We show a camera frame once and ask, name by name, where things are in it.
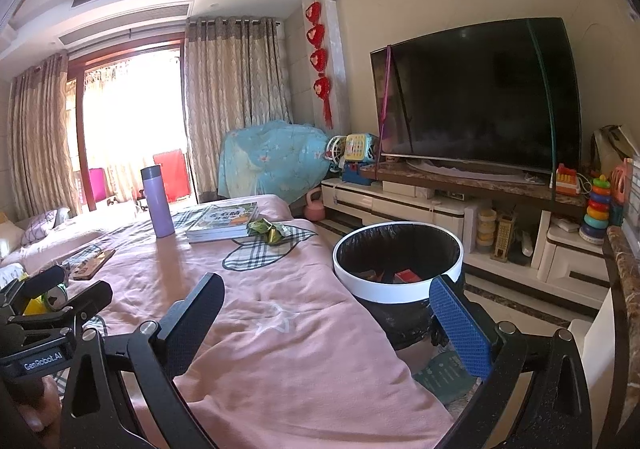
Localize beige patterned curtain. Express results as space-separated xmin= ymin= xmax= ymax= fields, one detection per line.
xmin=10 ymin=52 xmax=81 ymax=220
xmin=184 ymin=16 xmax=293 ymax=202

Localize green snack wrapper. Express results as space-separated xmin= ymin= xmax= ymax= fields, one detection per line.
xmin=246 ymin=218 xmax=291 ymax=246

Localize illustrated paperback book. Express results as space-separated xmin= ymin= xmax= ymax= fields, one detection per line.
xmin=187 ymin=202 xmax=259 ymax=234

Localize magenta chair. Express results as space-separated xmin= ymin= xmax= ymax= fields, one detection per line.
xmin=89 ymin=168 xmax=108 ymax=202

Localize wooden building model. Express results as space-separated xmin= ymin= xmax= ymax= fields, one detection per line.
xmin=491 ymin=215 xmax=516 ymax=262

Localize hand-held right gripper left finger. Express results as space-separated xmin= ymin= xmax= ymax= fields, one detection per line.
xmin=59 ymin=272 xmax=226 ymax=449

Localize brown tray on bed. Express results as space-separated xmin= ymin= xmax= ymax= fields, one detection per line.
xmin=67 ymin=249 xmax=117 ymax=281

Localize teal booklet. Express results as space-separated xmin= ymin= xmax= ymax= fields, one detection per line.
xmin=414 ymin=351 xmax=483 ymax=402

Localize pink printed blanket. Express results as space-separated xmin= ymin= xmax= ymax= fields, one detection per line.
xmin=20 ymin=194 xmax=456 ymax=449

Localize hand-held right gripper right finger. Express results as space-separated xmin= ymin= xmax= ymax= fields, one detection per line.
xmin=429 ymin=274 xmax=598 ymax=449

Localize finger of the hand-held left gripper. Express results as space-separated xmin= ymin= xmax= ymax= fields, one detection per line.
xmin=22 ymin=280 xmax=113 ymax=336
xmin=20 ymin=265 xmax=68 ymax=302

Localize blue plastic toy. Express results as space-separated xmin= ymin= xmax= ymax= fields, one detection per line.
xmin=341 ymin=162 xmax=373 ymax=186

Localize small white fan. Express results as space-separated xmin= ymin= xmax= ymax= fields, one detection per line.
xmin=327 ymin=135 xmax=348 ymax=165

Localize pink kettlebell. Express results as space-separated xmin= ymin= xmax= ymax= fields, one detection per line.
xmin=305 ymin=188 xmax=327 ymax=221

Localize yellow stacked containers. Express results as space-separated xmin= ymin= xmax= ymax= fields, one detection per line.
xmin=476 ymin=209 xmax=498 ymax=247

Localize white TV cabinet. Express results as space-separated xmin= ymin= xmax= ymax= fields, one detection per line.
xmin=320 ymin=162 xmax=640 ymax=310

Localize white rimmed trash bin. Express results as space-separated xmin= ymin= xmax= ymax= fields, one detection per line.
xmin=332 ymin=223 xmax=466 ymax=350

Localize white side cabinet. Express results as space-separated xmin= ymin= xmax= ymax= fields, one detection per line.
xmin=565 ymin=224 xmax=640 ymax=449

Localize yellow toy phone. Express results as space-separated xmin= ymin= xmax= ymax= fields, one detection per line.
xmin=345 ymin=133 xmax=378 ymax=162

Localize red chair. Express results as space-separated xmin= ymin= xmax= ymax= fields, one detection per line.
xmin=152 ymin=149 xmax=190 ymax=204

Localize beige tote bag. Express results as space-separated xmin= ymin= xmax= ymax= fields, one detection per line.
xmin=591 ymin=125 xmax=640 ymax=180

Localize colourful ring stacker toy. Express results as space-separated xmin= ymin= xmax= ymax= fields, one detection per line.
xmin=580 ymin=174 xmax=612 ymax=245

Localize red hanging decoration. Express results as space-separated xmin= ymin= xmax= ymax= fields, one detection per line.
xmin=305 ymin=2 xmax=335 ymax=129

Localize checked pillow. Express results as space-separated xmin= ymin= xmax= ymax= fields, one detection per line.
xmin=20 ymin=209 xmax=71 ymax=246

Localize blue floral cloth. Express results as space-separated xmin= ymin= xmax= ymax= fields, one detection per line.
xmin=217 ymin=120 xmax=333 ymax=205

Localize purple thermos bottle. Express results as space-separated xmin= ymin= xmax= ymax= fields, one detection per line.
xmin=140 ymin=165 xmax=176 ymax=238

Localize person's left hand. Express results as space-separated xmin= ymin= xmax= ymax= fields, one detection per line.
xmin=12 ymin=371 xmax=61 ymax=432

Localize orange toy phone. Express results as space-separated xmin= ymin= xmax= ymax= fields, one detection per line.
xmin=555 ymin=164 xmax=581 ymax=196

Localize black television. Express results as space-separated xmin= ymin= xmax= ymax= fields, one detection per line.
xmin=370 ymin=18 xmax=583 ymax=176

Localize white paperback book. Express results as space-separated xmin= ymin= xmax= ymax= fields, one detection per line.
xmin=186 ymin=228 xmax=251 ymax=243

